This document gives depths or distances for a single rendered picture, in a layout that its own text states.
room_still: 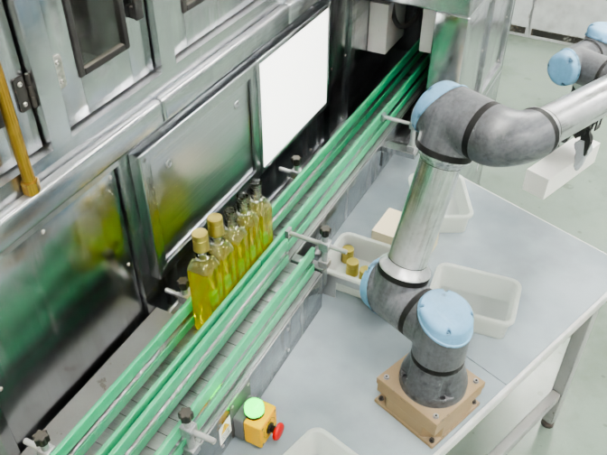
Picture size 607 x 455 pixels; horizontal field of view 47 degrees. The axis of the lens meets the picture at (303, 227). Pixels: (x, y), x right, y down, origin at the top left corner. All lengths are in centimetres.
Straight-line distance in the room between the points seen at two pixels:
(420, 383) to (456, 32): 117
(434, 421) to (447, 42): 123
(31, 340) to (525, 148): 98
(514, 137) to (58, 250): 86
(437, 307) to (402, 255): 13
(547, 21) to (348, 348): 376
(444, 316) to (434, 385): 17
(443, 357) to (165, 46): 85
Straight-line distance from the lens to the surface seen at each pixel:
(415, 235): 145
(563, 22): 520
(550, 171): 182
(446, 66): 235
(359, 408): 168
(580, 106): 145
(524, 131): 132
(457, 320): 146
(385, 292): 151
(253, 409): 155
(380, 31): 252
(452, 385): 156
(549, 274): 209
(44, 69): 125
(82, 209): 142
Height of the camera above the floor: 211
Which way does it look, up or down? 40 degrees down
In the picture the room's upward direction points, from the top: straight up
